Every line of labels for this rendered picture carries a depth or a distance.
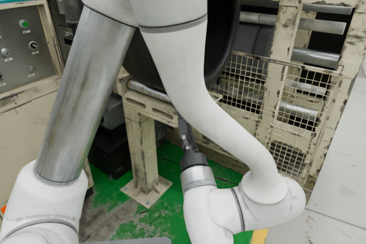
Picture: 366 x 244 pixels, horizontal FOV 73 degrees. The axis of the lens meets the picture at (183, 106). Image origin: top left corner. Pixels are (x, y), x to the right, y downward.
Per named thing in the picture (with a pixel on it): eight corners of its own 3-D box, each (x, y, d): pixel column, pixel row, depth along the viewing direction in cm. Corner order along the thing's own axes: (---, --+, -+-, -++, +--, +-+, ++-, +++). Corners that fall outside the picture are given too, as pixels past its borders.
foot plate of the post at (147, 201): (120, 190, 177) (119, 187, 175) (146, 168, 196) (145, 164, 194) (148, 209, 163) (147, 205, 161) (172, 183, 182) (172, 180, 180)
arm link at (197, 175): (188, 200, 68) (184, 179, 72) (219, 191, 67) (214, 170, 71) (178, 191, 61) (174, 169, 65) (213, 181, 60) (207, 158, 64)
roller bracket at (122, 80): (118, 95, 121) (115, 77, 116) (169, 70, 149) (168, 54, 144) (123, 97, 119) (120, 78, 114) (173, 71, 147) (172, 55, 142)
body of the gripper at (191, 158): (177, 169, 65) (172, 139, 70) (187, 179, 72) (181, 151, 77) (205, 161, 64) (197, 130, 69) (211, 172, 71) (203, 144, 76)
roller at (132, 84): (132, 77, 121) (133, 85, 124) (125, 81, 118) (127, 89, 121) (191, 97, 104) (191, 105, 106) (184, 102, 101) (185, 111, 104)
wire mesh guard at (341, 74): (178, 132, 186) (177, 40, 151) (180, 131, 188) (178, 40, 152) (304, 187, 142) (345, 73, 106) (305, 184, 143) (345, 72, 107)
